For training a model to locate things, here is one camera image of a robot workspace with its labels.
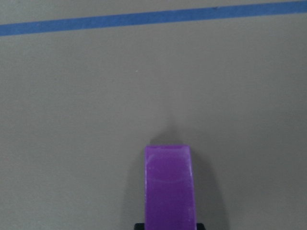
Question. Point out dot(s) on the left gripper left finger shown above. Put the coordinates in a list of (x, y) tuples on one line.
[(139, 226)]

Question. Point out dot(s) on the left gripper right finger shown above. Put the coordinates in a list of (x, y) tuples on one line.
[(200, 226)]

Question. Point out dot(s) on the purple trapezoid block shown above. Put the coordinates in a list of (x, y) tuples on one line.
[(169, 188)]

